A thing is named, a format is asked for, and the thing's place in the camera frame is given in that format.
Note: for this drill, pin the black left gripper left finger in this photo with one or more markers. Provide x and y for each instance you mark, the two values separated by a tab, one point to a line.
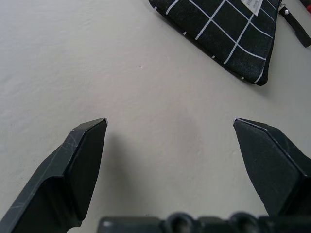
60	174

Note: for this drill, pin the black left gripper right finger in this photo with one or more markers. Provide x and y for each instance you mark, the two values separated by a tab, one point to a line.
274	170

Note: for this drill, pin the black white-grid fabric pouch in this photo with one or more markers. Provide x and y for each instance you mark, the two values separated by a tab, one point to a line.
226	34

